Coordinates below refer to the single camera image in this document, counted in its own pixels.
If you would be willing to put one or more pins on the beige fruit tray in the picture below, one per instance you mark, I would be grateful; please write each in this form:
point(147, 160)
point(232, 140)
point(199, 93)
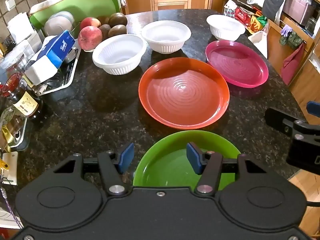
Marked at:
point(88, 50)

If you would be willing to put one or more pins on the green plate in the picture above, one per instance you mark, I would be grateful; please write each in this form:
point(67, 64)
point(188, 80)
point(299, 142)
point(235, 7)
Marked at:
point(170, 170)

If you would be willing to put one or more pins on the white paper bag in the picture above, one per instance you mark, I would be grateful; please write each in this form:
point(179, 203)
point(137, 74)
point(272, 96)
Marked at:
point(258, 42)

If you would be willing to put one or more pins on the red cloth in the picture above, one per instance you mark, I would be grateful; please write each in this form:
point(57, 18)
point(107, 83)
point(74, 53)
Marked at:
point(292, 65)

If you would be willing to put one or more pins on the stacked grey bowls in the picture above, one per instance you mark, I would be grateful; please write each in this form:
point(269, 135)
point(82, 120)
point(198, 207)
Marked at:
point(58, 23)

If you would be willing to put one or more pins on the green patterned cloth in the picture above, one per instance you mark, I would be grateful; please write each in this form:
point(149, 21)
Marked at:
point(292, 40)

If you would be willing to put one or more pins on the white wall socket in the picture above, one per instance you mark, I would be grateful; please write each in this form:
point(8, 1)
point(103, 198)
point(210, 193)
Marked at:
point(10, 3)

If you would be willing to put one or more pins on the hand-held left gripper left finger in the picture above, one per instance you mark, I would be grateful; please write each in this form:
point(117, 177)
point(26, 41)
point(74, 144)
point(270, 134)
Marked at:
point(126, 156)

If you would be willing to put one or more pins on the white metal tray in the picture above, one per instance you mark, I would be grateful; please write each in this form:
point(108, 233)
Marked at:
point(66, 80)

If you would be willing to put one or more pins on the white paper towels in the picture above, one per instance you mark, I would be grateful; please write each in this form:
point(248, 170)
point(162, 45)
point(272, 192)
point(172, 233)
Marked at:
point(20, 27)

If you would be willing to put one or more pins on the clear plastic container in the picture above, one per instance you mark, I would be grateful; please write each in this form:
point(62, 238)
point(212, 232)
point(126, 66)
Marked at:
point(15, 55)

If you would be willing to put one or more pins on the blue tissue pack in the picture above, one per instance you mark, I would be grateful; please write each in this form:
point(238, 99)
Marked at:
point(56, 52)

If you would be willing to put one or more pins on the pink storage box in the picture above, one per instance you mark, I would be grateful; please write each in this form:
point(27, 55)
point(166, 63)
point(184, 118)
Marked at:
point(297, 7)

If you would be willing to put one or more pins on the orange plate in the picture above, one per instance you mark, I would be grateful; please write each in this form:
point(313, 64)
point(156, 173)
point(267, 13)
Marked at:
point(183, 92)

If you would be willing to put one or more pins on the red apple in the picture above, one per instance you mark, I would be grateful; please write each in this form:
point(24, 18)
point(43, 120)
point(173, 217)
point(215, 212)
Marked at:
point(90, 23)
point(89, 38)

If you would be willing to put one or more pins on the brown kiwi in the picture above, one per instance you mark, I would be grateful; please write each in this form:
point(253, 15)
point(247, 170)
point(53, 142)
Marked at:
point(102, 20)
point(118, 30)
point(104, 30)
point(118, 18)

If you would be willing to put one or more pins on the gold ribbon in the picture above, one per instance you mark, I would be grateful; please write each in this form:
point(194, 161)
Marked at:
point(7, 137)

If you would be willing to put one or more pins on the green cutting board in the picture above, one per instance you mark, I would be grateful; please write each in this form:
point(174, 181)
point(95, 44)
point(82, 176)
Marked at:
point(95, 2)

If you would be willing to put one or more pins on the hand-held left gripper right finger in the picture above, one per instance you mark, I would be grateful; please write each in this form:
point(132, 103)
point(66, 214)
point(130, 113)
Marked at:
point(194, 157)

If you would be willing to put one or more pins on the colourful shopping bags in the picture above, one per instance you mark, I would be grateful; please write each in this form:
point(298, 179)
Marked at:
point(246, 17)

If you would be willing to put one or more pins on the white ribbed bowl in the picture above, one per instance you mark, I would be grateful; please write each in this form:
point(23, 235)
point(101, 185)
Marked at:
point(118, 52)
point(225, 26)
point(165, 35)

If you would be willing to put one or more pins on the dark soy sauce bottle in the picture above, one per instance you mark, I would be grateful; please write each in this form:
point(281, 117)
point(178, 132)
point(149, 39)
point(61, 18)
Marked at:
point(25, 102)

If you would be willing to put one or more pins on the wooden shelf unit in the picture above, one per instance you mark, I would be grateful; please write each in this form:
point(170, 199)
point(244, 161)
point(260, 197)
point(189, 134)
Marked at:
point(273, 52)

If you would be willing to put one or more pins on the purple gloves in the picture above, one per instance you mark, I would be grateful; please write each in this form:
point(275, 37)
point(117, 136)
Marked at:
point(285, 30)

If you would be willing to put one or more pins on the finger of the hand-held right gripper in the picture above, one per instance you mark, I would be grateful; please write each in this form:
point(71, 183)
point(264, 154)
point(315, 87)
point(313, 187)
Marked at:
point(314, 108)
point(278, 120)

